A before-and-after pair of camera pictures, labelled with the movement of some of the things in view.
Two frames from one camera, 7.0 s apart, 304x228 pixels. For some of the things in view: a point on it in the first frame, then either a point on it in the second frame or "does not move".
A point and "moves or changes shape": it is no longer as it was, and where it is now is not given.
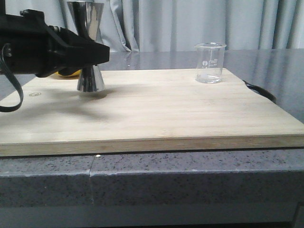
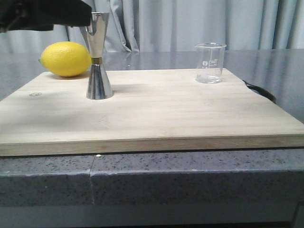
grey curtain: [151, 25] does not move
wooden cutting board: [145, 109] does not move
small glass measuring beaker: [209, 61] does not move
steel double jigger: [87, 16] moves or changes shape
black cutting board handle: [261, 91] does not move
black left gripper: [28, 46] → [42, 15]
